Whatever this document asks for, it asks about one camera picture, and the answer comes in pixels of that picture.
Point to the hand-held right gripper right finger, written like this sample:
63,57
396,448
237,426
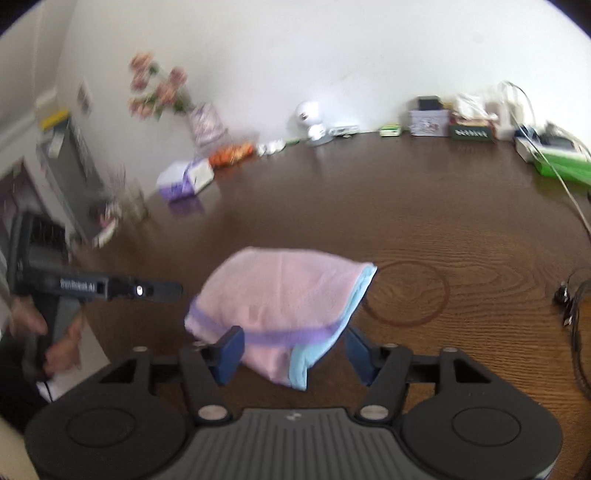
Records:
360,355

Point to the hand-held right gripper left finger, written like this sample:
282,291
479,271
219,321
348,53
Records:
229,355

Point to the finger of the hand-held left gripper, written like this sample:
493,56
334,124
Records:
157,289

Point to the pink and blue garment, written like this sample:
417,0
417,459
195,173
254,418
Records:
277,300

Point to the person's left hand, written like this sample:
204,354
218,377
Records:
62,348

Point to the clear container with dried stems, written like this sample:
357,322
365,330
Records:
127,198

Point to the grey metal cabinet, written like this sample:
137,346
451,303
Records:
69,175

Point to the purple and white tissue box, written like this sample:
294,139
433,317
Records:
184,180

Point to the basket of orange fruit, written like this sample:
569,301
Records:
231,154

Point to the patterned glass vase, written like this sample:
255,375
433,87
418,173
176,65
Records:
205,124

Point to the small white containers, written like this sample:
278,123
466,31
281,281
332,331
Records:
271,147

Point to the pink artificial flowers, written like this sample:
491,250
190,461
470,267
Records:
159,87

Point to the white flat device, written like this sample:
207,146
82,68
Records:
344,129

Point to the small green and white box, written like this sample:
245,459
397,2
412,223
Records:
390,130

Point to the white round-headed robot toy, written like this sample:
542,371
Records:
311,120

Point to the pale patterned storage box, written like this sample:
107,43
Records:
428,123

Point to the small black box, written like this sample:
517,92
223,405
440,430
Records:
429,103

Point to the white power strip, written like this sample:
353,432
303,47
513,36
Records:
531,147

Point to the bright green box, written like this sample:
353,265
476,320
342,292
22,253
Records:
568,168

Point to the white wall charger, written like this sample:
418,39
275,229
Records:
506,120

